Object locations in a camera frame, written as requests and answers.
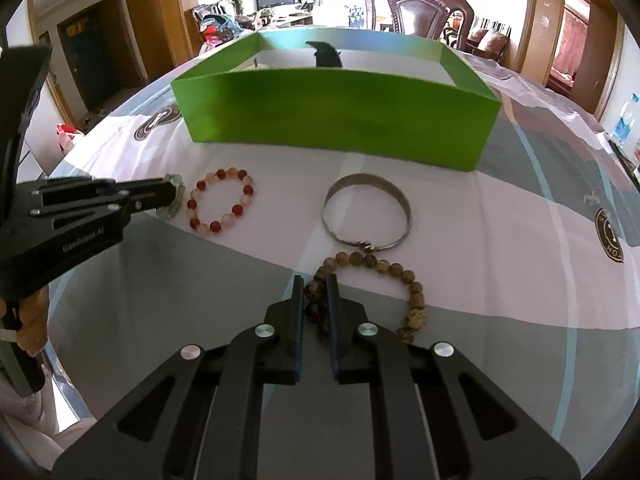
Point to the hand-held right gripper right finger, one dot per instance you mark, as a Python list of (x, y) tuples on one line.
[(332, 320)]

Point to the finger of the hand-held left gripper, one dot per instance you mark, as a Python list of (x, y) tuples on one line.
[(150, 194)]

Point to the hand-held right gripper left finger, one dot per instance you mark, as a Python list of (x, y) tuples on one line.
[(298, 320)]

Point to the silver bangle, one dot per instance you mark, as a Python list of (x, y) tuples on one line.
[(365, 179)]

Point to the green cardboard box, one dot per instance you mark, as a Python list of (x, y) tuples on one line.
[(325, 110)]

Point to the person's left hand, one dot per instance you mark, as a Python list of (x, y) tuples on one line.
[(32, 325)]

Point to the red and white paper bag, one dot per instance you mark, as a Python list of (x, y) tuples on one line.
[(70, 137)]

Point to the dark entrance door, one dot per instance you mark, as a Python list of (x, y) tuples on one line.
[(87, 60)]

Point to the person's light clothing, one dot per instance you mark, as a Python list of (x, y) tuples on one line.
[(45, 410)]

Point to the checked printed tablecloth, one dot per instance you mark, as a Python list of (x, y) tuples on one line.
[(500, 260)]

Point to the pile of clothes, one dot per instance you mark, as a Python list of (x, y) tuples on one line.
[(220, 27)]

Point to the wooden television cabinet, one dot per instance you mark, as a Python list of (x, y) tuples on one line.
[(290, 17)]

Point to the wooden sofa chairs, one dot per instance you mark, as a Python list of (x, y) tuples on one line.
[(482, 40)]

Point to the carved wooden dining chair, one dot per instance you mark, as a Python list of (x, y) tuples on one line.
[(420, 10)]

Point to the plastic water bottle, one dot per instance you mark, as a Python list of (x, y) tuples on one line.
[(625, 125)]

